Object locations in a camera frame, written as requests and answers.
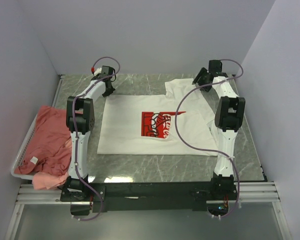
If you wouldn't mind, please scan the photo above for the white t-shirt red print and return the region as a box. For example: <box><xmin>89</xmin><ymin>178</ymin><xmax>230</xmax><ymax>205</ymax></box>
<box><xmin>97</xmin><ymin>78</ymin><xmax>218</xmax><ymax>156</ymax></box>

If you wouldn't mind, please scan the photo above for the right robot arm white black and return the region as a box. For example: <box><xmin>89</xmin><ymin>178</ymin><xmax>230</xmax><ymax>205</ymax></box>
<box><xmin>192</xmin><ymin>59</ymin><xmax>246</xmax><ymax>201</ymax></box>

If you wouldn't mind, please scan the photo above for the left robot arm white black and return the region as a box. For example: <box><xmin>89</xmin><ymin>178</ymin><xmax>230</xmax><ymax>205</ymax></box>
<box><xmin>60</xmin><ymin>65</ymin><xmax>116</xmax><ymax>202</ymax></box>

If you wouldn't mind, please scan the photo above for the red t-shirt in tray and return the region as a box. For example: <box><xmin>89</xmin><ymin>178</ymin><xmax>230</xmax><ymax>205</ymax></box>
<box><xmin>14</xmin><ymin>104</ymin><xmax>73</xmax><ymax>177</ymax></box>

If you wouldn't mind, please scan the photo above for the white plastic tray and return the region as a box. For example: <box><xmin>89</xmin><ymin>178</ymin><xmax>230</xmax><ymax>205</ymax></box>
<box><xmin>9</xmin><ymin>113</ymin><xmax>73</xmax><ymax>181</ymax></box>

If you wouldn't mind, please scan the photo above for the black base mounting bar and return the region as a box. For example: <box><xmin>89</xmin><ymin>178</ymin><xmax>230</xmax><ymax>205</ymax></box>
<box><xmin>60</xmin><ymin>181</ymin><xmax>238</xmax><ymax>216</ymax></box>

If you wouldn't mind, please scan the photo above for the pink t-shirt in tray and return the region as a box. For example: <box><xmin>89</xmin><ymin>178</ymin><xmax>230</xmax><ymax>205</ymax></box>
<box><xmin>32</xmin><ymin>172</ymin><xmax>69</xmax><ymax>190</ymax></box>

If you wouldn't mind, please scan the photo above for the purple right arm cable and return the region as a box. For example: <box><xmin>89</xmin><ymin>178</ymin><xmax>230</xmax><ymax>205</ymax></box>
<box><xmin>174</xmin><ymin>58</ymin><xmax>245</xmax><ymax>221</ymax></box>

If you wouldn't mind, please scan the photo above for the aluminium frame rail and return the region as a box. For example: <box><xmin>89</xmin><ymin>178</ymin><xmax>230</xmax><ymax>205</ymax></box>
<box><xmin>4</xmin><ymin>181</ymin><xmax>292</xmax><ymax>240</ymax></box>

